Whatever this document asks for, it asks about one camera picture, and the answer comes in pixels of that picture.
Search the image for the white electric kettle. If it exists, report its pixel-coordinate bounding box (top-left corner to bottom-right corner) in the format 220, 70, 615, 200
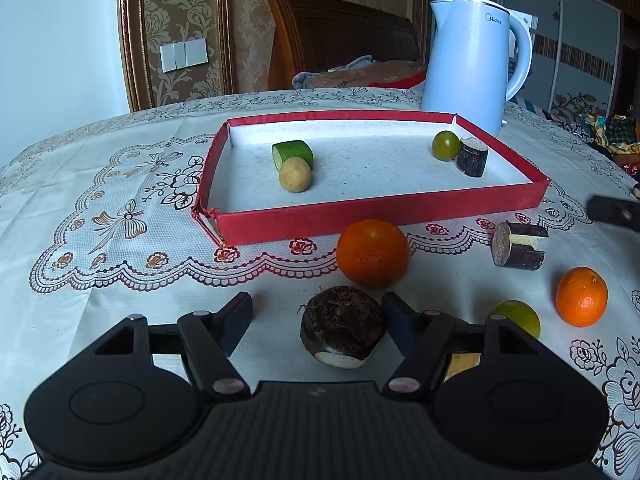
420, 0, 533, 137

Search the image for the green cucumber piece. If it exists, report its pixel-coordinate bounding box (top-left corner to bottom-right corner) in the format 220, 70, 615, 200
271, 140, 315, 171

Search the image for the crumpled pink grey blanket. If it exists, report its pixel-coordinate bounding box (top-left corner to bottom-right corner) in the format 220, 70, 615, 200
292, 57, 428, 90

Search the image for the dark brown taro piece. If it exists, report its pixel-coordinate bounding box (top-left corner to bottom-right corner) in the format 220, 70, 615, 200
300, 286, 387, 370

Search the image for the large orange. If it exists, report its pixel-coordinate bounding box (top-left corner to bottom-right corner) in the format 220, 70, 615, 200
336, 219, 411, 289

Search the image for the small orange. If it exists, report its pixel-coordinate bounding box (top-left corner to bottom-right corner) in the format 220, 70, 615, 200
555, 266, 609, 328

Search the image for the colourful zigzag blanket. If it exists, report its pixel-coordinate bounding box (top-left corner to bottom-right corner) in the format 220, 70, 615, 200
510, 95, 640, 181

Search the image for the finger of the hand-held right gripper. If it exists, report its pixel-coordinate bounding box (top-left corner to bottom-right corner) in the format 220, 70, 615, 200
587, 195, 640, 233

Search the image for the short sugarcane piece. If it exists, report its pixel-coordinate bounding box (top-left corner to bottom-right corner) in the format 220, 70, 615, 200
456, 137, 490, 178

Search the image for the notched sugarcane piece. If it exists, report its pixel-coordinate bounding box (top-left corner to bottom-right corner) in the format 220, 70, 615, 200
491, 221, 550, 271

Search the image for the floral sliding door wardrobe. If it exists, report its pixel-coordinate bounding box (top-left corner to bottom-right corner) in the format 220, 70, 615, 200
432, 0, 626, 121

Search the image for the small yellow potato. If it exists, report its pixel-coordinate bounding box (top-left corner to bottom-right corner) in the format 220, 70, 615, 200
278, 156, 313, 193

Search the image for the white wall switch panel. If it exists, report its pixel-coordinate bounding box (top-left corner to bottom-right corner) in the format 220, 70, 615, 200
160, 37, 208, 73

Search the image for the olive green tomato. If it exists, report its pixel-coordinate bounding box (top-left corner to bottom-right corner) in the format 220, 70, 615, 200
432, 130, 461, 162

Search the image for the wooden bed headboard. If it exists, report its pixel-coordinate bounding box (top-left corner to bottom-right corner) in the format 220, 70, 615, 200
263, 0, 426, 91

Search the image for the green lime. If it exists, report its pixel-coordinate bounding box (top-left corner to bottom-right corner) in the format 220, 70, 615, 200
487, 300, 542, 339

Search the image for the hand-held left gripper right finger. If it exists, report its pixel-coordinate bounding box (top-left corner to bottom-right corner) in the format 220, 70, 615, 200
382, 291, 556, 400

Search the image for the red shallow cardboard box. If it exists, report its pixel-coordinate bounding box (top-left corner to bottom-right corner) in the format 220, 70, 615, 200
191, 110, 551, 247

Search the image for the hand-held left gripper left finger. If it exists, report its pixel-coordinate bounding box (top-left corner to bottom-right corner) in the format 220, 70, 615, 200
75, 291, 253, 401

